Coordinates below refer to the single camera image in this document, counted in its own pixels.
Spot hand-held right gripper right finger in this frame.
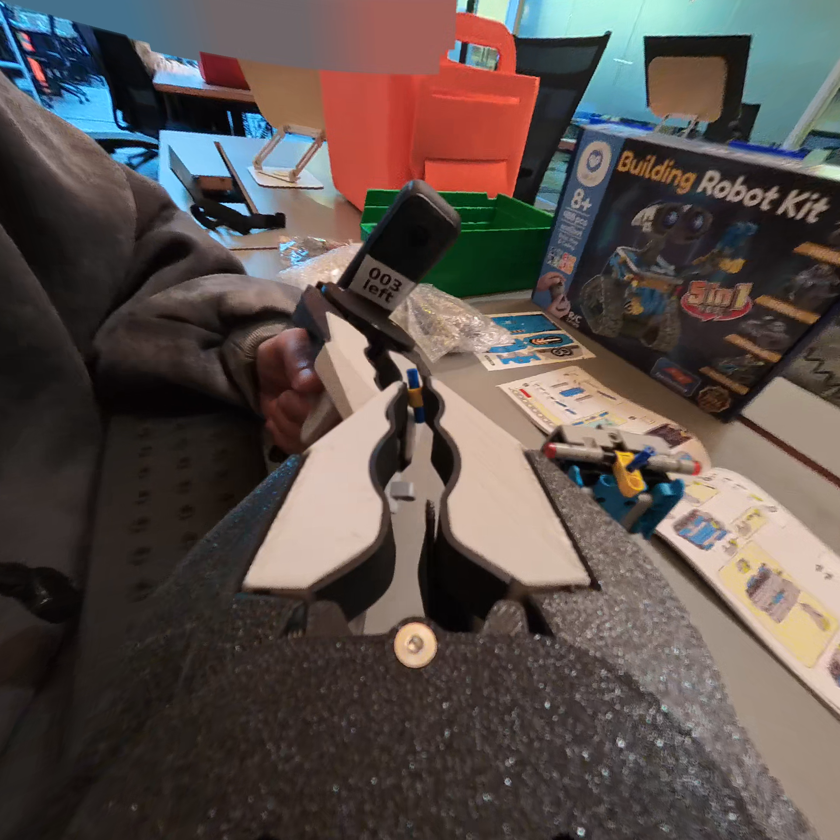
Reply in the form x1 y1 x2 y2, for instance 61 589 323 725
427 388 592 620

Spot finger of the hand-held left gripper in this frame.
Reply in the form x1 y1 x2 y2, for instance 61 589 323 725
302 329 392 443

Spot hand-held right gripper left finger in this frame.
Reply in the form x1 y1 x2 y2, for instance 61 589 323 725
243 381 412 618

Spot grey blue toy brick assembly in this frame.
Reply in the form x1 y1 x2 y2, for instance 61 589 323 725
542 423 706 536

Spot brick instruction booklet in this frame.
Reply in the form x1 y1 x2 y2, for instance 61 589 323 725
499 368 840 716

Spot person's left forearm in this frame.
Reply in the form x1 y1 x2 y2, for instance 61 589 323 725
92 197 309 408

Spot black desk stand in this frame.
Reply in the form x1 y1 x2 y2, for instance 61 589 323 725
168 142 287 237

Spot white desk stand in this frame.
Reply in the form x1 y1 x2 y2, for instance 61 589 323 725
742 374 840 483

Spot grey desk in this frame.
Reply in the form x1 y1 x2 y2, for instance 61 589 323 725
158 132 840 840

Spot person's left hand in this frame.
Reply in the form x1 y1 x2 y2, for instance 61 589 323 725
256 329 329 454

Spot crumpled clear plastic bag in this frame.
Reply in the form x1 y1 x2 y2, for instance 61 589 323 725
276 237 515 362

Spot green plastic bin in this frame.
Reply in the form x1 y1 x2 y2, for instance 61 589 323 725
359 188 555 299

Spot orange plastic carrier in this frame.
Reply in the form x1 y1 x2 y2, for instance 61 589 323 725
319 14 542 211

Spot black perforated pad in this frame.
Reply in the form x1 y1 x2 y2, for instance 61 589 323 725
73 407 303 736

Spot blue sticker sheet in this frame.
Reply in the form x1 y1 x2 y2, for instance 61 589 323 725
473 311 595 372

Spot tan board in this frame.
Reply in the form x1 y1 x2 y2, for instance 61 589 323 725
241 63 329 191

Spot black office chair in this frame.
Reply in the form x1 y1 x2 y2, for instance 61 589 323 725
73 27 165 165
516 33 613 207

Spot toy robot kit box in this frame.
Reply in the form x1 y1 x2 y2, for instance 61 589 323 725
532 125 840 421

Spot black framed board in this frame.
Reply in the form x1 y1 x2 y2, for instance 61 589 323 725
642 35 753 143

